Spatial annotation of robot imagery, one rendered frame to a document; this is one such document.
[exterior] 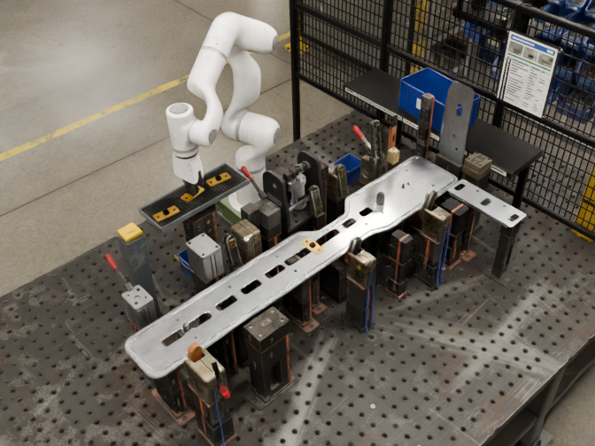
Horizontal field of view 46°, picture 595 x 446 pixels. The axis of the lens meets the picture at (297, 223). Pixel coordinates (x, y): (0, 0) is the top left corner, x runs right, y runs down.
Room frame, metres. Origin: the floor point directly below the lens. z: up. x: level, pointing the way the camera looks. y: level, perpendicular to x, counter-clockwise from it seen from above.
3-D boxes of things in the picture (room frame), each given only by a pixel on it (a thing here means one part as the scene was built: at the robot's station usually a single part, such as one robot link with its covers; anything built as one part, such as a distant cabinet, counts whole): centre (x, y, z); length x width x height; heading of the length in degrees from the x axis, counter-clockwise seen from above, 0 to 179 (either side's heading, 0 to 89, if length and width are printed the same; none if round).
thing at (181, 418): (1.31, 0.42, 0.84); 0.18 x 0.06 x 0.29; 41
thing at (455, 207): (1.94, -0.58, 0.84); 0.11 x 0.10 x 0.28; 41
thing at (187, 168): (1.83, 0.35, 1.29); 0.10 x 0.07 x 0.11; 51
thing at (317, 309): (1.74, -0.04, 0.84); 0.13 x 0.05 x 0.29; 41
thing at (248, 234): (1.74, 0.17, 0.89); 0.13 x 0.11 x 0.38; 41
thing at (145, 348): (1.71, -0.04, 1.00); 1.38 x 0.22 x 0.02; 131
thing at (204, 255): (1.64, 0.31, 0.90); 0.13 x 0.10 x 0.41; 41
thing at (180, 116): (1.83, 0.35, 1.44); 0.09 x 0.08 x 0.13; 63
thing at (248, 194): (2.24, 0.19, 0.88); 0.19 x 0.19 x 0.18
